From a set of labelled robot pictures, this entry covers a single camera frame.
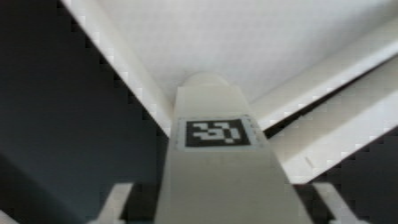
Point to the white desk top tray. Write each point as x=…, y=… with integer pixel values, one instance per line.
x=288, y=47

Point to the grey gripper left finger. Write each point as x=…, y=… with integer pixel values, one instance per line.
x=113, y=209

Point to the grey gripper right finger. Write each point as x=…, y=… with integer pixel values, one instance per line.
x=336, y=205

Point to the white desk leg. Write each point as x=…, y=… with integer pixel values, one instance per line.
x=224, y=185

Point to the white front fence bar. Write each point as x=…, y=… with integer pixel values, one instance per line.
x=349, y=121

